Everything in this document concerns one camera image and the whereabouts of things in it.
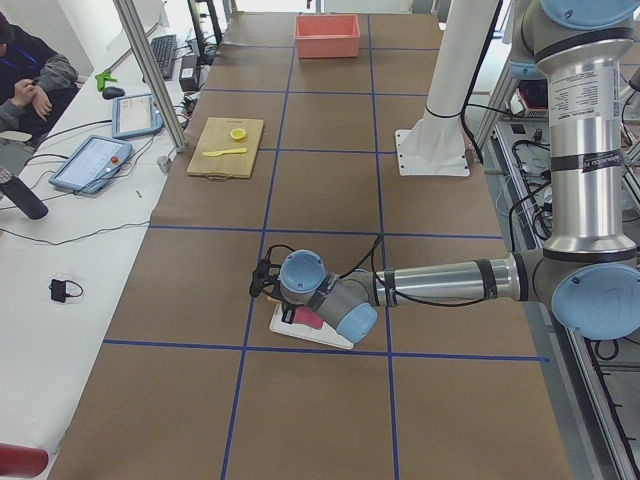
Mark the pink cloth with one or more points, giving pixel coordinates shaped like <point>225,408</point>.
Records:
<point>305,317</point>

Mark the white pedestal column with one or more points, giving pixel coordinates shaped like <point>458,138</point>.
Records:
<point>435,145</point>

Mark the aluminium frame post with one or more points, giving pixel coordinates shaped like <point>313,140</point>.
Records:
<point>141,49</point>

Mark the wooden cutting board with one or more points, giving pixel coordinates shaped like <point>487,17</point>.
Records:
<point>215,136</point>

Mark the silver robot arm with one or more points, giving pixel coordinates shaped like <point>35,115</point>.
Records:
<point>585,273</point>

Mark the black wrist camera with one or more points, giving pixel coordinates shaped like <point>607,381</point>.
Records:
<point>265,280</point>

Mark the pink plastic tray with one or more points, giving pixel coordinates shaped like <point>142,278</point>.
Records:
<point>327,36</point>

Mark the red cylinder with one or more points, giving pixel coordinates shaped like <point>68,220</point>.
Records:
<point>22,462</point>

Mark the near teach pendant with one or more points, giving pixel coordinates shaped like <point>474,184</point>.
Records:
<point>92,165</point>

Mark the teach pendant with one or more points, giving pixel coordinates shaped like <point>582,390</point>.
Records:
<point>92,165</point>
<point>135,116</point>

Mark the black water bottle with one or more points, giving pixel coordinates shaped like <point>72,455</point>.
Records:
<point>22,196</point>

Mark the yellow lemon slice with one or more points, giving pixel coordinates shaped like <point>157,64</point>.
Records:
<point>238,134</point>

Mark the small black adapter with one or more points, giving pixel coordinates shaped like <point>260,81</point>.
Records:
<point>63,289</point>

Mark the black power box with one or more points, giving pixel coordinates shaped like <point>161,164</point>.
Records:
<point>189,75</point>

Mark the black keyboard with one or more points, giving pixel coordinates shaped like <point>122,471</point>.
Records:
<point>163,49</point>

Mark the white rack tray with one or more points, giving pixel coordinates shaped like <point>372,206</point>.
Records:
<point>282,323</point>

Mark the seated person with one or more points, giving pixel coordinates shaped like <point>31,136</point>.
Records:
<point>37,83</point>

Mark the black computer mouse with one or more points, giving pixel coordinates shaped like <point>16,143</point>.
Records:
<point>112,92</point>

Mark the yellow plastic knife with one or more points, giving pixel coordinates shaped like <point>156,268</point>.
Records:
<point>218,153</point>

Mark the far teach pendant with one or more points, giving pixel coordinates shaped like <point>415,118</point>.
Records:
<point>135,116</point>

